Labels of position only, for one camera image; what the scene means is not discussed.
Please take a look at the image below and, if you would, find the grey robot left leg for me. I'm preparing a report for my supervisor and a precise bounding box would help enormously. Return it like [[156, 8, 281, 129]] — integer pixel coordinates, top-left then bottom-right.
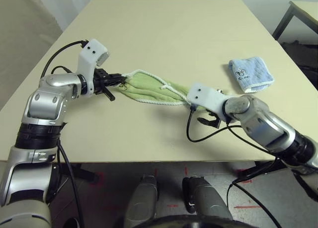
[[123, 175, 159, 228]]

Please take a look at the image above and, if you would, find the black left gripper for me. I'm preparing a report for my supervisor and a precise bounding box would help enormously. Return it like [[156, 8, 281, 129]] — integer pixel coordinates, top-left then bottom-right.
[[93, 68, 127, 101]]

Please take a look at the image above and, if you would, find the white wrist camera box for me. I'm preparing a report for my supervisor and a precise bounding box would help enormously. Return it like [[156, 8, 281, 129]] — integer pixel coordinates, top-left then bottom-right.
[[77, 38, 110, 96], [186, 82, 236, 123]]

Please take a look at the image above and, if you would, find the beige side table black frame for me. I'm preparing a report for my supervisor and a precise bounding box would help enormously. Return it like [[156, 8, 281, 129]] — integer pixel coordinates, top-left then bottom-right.
[[272, 0, 318, 41]]

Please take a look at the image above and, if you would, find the beige fabric curtain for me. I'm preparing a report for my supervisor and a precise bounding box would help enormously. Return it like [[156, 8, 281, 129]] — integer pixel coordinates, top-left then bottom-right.
[[0, 0, 63, 109]]

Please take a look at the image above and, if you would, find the dark robot torso rim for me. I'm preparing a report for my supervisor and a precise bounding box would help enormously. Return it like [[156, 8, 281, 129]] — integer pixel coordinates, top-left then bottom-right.
[[146, 214, 245, 228]]

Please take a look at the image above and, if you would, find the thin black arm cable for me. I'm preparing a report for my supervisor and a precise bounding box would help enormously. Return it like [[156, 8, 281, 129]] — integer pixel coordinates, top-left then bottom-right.
[[226, 160, 280, 228]]

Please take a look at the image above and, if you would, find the black table leg base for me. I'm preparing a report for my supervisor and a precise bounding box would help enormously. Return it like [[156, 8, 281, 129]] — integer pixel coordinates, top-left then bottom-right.
[[236, 159, 286, 181], [53, 163, 104, 186]]

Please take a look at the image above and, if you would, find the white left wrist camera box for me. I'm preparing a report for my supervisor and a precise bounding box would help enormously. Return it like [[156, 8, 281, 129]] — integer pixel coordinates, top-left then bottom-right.
[[77, 38, 110, 96]]

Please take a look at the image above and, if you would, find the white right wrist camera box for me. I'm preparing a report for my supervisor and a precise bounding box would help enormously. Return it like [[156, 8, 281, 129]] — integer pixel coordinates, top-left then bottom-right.
[[186, 82, 236, 123]]

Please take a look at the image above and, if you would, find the folded light blue towel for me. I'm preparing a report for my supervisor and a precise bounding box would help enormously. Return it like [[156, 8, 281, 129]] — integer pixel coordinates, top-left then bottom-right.
[[228, 56, 275, 94]]

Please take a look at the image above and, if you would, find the green towel with white trim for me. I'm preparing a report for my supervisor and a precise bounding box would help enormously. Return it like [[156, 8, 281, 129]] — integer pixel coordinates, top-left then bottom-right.
[[119, 69, 234, 113]]

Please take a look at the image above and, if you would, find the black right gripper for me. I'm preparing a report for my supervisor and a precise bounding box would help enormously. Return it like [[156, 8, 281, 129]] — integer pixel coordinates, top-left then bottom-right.
[[197, 108, 222, 129]]

